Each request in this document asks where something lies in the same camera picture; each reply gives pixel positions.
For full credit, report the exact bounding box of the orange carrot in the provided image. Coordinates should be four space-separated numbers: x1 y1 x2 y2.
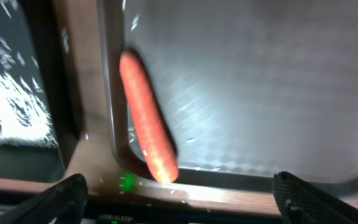
119 52 179 184

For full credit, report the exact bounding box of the black waste tray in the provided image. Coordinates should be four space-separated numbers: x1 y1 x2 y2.
0 1 78 183

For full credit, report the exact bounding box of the dark brown serving tray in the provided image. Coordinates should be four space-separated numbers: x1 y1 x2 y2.
97 0 358 195

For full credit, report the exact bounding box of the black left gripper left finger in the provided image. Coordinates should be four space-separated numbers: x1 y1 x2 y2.
0 174 88 224

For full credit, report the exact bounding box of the white rice pile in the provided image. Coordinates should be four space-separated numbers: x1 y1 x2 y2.
0 1 58 148

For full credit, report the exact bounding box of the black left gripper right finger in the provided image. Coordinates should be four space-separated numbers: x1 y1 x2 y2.
272 171 358 224

